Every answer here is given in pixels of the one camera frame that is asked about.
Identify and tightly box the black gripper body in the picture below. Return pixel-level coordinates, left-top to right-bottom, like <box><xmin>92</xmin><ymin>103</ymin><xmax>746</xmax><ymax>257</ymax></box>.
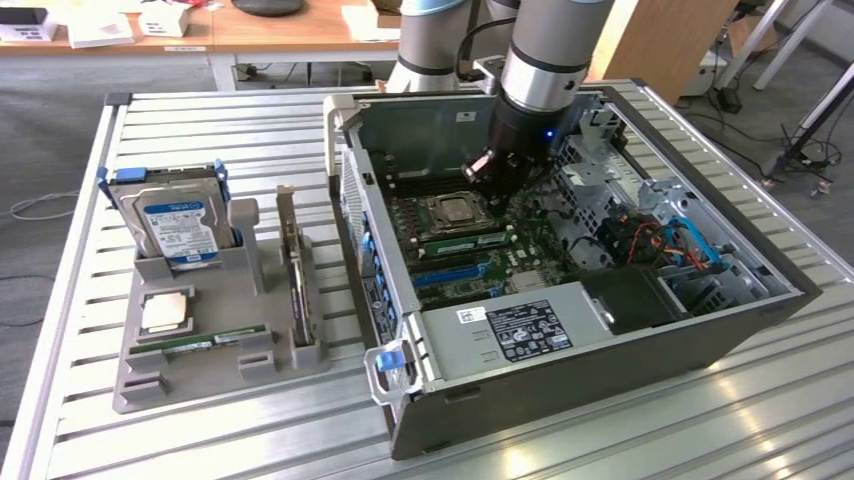
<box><xmin>488</xmin><ymin>94</ymin><xmax>567</xmax><ymax>166</ymax></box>

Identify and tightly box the green RAM stick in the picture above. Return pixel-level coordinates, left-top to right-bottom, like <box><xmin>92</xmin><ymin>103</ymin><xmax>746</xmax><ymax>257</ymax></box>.
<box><xmin>424</xmin><ymin>228</ymin><xmax>518</xmax><ymax>258</ymax></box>
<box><xmin>128</xmin><ymin>324</ymin><xmax>268</xmax><ymax>354</ymax></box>

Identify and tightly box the silver CPU chip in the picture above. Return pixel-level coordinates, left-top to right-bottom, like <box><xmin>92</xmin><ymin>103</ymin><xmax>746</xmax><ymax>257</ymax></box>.
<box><xmin>137</xmin><ymin>291</ymin><xmax>193</xmax><ymax>335</ymax></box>
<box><xmin>443</xmin><ymin>198</ymin><xmax>484</xmax><ymax>225</ymax></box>

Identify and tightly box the metal disk bay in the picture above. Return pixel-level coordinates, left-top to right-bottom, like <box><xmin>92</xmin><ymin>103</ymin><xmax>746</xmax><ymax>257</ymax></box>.
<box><xmin>556</xmin><ymin>130</ymin><xmax>670</xmax><ymax>242</ymax></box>

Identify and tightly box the CPU in metal socket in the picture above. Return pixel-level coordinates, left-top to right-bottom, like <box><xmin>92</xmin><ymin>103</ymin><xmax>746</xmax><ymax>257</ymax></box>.
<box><xmin>423</xmin><ymin>191</ymin><xmax>500</xmax><ymax>232</ymax></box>

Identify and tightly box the green motherboard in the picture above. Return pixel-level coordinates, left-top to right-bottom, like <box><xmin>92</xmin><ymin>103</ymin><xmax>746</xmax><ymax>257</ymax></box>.
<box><xmin>383</xmin><ymin>164</ymin><xmax>583</xmax><ymax>312</ymax></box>

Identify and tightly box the black expansion slot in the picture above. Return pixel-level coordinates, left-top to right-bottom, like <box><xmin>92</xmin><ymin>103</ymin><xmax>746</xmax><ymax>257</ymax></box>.
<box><xmin>412</xmin><ymin>254</ymin><xmax>480</xmax><ymax>272</ymax></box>

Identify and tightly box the silver chipset heat sink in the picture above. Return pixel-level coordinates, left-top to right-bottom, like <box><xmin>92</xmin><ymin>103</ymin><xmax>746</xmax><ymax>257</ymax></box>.
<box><xmin>510</xmin><ymin>272</ymin><xmax>554</xmax><ymax>295</ymax></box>

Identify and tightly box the blue expansion slot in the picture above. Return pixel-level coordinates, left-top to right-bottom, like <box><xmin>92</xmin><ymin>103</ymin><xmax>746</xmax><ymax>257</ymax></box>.
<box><xmin>410</xmin><ymin>263</ymin><xmax>484</xmax><ymax>290</ymax></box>

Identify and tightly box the blue slot retainer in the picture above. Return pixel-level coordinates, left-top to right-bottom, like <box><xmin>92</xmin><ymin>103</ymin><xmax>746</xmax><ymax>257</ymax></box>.
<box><xmin>358</xmin><ymin>212</ymin><xmax>403</xmax><ymax>325</ymax></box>

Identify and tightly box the white box device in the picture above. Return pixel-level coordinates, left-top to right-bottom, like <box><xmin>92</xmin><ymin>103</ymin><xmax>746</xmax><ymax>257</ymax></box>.
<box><xmin>679</xmin><ymin>49</ymin><xmax>730</xmax><ymax>100</ymax></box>

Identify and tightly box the black fan shroud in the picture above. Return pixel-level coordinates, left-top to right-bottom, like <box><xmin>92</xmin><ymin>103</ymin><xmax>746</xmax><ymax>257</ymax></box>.
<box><xmin>578</xmin><ymin>263</ymin><xmax>690</xmax><ymax>337</ymax></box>

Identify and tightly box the black power brick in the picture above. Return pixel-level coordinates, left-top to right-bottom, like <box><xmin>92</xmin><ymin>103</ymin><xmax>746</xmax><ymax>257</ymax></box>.
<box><xmin>707</xmin><ymin>88</ymin><xmax>743</xmax><ymax>115</ymax></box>

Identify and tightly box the white paper sheet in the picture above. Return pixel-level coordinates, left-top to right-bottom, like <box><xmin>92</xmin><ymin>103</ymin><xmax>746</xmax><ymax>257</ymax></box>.
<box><xmin>340</xmin><ymin>5</ymin><xmax>403</xmax><ymax>44</ymax></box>

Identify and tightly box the brown cardboard box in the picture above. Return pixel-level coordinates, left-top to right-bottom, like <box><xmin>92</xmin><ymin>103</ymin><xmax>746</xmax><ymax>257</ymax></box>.
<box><xmin>370</xmin><ymin>0</ymin><xmax>410</xmax><ymax>29</ymax></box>

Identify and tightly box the grey power supply unit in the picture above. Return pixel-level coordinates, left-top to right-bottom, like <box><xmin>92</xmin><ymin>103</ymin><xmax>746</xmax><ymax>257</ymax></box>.
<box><xmin>404</xmin><ymin>281</ymin><xmax>616</xmax><ymax>395</ymax></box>

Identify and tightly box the green graphics card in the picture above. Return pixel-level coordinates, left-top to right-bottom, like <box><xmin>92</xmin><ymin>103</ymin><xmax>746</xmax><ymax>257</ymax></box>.
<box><xmin>275</xmin><ymin>183</ymin><xmax>319</xmax><ymax>349</ymax></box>

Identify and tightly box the black stand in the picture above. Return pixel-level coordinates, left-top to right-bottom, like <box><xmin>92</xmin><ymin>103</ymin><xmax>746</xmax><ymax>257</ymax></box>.
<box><xmin>759</xmin><ymin>64</ymin><xmax>854</xmax><ymax>199</ymax></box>

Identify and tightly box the blue release tab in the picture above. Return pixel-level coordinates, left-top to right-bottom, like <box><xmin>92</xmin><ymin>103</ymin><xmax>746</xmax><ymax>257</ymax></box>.
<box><xmin>371</xmin><ymin>350</ymin><xmax>410</xmax><ymax>374</ymax></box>

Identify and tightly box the black PC case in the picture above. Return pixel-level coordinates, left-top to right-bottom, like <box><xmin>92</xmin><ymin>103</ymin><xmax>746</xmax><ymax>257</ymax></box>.
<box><xmin>321</xmin><ymin>77</ymin><xmax>823</xmax><ymax>462</ymax></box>

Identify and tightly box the dark round object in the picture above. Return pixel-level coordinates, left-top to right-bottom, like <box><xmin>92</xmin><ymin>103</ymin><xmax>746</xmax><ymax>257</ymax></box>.
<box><xmin>231</xmin><ymin>0</ymin><xmax>309</xmax><ymax>19</ymax></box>

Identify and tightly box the hard disk with blue label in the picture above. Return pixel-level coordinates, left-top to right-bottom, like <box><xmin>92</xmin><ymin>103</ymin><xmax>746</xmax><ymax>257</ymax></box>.
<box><xmin>96</xmin><ymin>159</ymin><xmax>232</xmax><ymax>272</ymax></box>

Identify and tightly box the grey parts rack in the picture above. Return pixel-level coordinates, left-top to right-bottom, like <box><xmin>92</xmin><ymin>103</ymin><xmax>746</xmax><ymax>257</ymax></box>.
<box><xmin>111</xmin><ymin>197</ymin><xmax>333</xmax><ymax>416</ymax></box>

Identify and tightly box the white carton box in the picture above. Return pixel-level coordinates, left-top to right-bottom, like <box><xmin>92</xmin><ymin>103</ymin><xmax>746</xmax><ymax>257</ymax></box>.
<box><xmin>136</xmin><ymin>1</ymin><xmax>193</xmax><ymax>39</ymax></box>

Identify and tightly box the white booklet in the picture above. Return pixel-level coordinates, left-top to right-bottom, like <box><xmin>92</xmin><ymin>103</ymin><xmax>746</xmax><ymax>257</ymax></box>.
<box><xmin>65</xmin><ymin>12</ymin><xmax>136</xmax><ymax>50</ymax></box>

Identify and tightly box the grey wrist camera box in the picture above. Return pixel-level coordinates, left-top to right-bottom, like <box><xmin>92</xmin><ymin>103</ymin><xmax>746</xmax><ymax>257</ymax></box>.
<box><xmin>471</xmin><ymin>56</ymin><xmax>510</xmax><ymax>96</ymax></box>

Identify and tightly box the black camera cable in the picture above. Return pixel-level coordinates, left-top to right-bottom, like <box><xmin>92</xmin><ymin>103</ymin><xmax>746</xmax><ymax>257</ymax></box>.
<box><xmin>456</xmin><ymin>17</ymin><xmax>520</xmax><ymax>81</ymax></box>

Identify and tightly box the red wire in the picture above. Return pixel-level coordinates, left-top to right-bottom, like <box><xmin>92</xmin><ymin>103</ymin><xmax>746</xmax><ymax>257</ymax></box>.
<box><xmin>630</xmin><ymin>222</ymin><xmax>670</xmax><ymax>251</ymax></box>

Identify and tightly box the blue flat wire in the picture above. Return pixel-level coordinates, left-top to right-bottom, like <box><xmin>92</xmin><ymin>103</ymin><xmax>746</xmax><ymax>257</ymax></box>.
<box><xmin>666</xmin><ymin>215</ymin><xmax>730</xmax><ymax>275</ymax></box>

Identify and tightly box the white table frame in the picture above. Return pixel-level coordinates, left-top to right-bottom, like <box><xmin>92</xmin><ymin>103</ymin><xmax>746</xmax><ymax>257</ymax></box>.
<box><xmin>716</xmin><ymin>0</ymin><xmax>843</xmax><ymax>92</ymax></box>

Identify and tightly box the white floor cable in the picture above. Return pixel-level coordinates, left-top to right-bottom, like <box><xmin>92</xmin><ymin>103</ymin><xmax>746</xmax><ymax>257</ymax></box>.
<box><xmin>9</xmin><ymin>191</ymin><xmax>81</xmax><ymax>222</ymax></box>

